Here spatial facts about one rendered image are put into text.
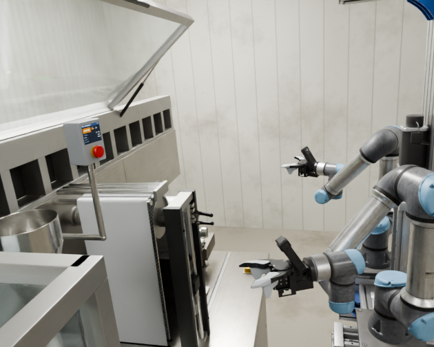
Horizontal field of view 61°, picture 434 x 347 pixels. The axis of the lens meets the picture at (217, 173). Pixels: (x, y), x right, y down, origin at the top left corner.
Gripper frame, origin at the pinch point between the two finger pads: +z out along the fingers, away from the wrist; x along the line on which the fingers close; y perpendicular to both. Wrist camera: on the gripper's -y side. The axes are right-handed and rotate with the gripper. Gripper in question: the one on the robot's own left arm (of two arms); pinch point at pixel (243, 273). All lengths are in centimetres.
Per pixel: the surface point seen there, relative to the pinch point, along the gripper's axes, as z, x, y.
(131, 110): 30, 86, -52
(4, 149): 60, 11, -42
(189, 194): 11.7, 12.5, -22.2
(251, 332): -4.5, 19.8, 31.3
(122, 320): 39, 25, 21
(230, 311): 0.4, 33.1, 29.4
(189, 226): 12.8, 12.8, -12.3
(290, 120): -113, 263, -34
